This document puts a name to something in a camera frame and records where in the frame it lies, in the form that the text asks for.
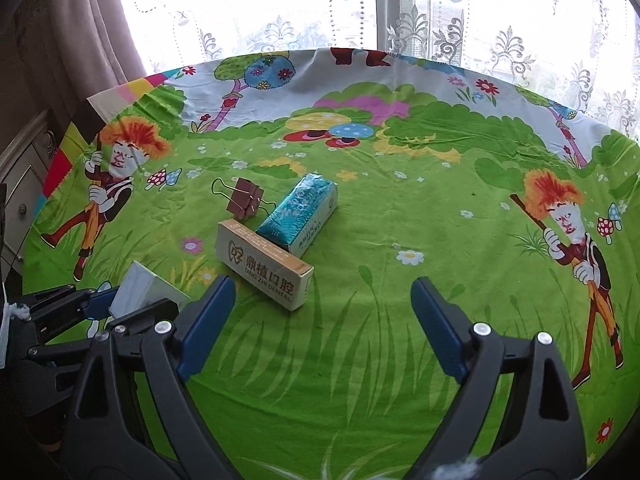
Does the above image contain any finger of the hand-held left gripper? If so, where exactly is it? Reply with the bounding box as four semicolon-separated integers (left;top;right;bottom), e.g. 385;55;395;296
20;285;123;322
30;298;179;356

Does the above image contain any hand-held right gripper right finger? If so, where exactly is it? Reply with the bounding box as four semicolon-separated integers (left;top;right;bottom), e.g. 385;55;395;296
410;276;587;480

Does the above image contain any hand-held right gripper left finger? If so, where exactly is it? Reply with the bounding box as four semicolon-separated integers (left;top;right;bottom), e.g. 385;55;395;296
65;275;241;480

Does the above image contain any small white box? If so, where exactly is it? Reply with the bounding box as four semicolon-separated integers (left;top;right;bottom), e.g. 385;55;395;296
107;260;191;318

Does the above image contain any tan cardboard box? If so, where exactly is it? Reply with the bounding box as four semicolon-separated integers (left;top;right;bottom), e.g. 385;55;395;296
216;219;315;312

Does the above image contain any green cartoon printed tablecloth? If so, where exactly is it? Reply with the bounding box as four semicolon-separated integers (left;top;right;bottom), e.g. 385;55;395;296
22;46;640;480

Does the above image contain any brown binder clip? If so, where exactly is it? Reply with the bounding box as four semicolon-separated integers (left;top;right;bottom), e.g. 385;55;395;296
211;177;276;222

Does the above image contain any cream carved dresser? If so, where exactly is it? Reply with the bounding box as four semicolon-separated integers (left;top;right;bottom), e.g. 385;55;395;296
0;110;66;271

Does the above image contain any teal patterned box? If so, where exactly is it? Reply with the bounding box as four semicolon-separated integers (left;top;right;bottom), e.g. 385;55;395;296
256;172;338;256

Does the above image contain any brown patterned curtain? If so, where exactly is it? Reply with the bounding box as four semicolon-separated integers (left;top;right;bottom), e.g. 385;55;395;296
0;0;148;111

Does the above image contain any white lace curtain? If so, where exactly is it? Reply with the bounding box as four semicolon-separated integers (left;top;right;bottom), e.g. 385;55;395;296
115;0;640;141

